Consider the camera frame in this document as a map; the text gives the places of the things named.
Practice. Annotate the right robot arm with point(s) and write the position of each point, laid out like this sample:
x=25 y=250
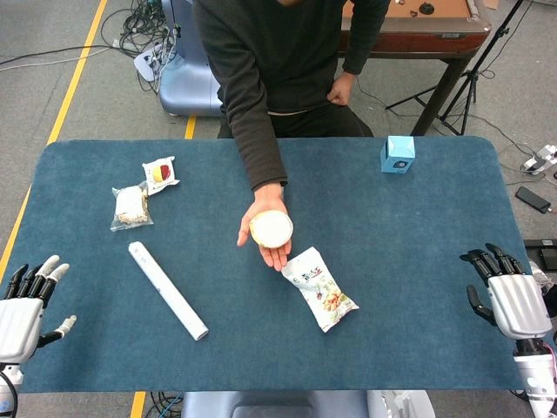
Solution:
x=537 y=374

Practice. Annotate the black floor device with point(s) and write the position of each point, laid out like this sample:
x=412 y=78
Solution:
x=544 y=250

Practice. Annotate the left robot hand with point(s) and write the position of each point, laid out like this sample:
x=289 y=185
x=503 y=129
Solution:
x=19 y=320

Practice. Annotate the blue felt table mat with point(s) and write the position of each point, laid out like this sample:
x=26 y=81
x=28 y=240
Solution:
x=391 y=270

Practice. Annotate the light blue carton box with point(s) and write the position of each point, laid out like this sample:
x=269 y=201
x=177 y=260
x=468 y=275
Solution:
x=397 y=154

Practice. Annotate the black tripod stand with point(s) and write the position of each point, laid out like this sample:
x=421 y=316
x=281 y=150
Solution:
x=467 y=82

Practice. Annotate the person's left hand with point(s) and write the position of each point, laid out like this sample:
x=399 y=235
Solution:
x=341 y=89

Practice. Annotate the blue white robot base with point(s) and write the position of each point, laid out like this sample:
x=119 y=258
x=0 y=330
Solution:
x=187 y=82

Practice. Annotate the small red yellow packet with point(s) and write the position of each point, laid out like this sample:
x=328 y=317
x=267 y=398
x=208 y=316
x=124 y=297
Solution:
x=161 y=174

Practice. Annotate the white peanut snack bag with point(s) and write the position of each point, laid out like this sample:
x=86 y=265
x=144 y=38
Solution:
x=320 y=289

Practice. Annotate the white plastic wrap roll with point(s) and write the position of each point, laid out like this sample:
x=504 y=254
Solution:
x=167 y=291

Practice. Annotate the white power strip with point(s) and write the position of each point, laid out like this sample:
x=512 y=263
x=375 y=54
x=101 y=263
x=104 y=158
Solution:
x=539 y=160

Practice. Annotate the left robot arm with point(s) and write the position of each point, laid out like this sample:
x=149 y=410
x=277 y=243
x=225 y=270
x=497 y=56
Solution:
x=8 y=383

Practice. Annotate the person's right forearm dark sleeve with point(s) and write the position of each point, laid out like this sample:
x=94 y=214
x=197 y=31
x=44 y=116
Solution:
x=257 y=139

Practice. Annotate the person's left forearm dark sleeve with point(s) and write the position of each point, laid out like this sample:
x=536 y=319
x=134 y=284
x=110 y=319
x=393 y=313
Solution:
x=361 y=48

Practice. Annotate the person's right hand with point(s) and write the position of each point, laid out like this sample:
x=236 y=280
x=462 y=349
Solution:
x=266 y=201

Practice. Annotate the person's torso dark clothes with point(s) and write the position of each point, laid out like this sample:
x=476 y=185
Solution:
x=296 y=52

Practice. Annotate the grey robot chest body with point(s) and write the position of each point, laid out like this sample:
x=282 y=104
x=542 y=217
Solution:
x=304 y=405

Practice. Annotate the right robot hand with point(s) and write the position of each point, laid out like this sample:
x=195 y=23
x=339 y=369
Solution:
x=520 y=305

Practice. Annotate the clear bag with pastry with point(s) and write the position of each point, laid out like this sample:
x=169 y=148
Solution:
x=129 y=208

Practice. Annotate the black phone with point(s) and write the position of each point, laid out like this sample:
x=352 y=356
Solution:
x=533 y=199

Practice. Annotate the orange plastic fruit cup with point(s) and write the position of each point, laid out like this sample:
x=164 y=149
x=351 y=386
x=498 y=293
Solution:
x=271 y=228

